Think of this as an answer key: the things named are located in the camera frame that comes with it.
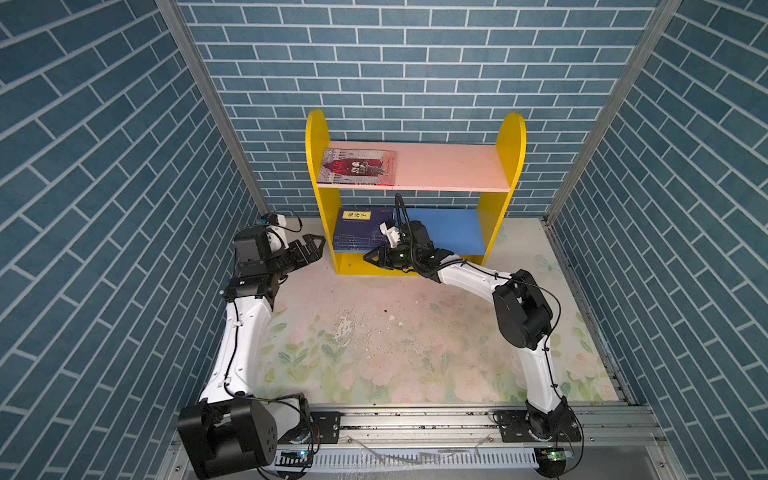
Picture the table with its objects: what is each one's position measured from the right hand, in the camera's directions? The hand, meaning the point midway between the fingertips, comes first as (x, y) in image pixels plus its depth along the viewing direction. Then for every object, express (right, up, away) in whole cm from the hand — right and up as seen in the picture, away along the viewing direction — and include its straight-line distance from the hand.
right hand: (367, 259), depth 88 cm
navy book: (-3, +9, +4) cm, 10 cm away
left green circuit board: (-15, -48, -16) cm, 53 cm away
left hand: (-11, +5, -11) cm, 16 cm away
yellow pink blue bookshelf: (+34, +25, +28) cm, 50 cm away
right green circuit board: (+47, -48, -16) cm, 69 cm away
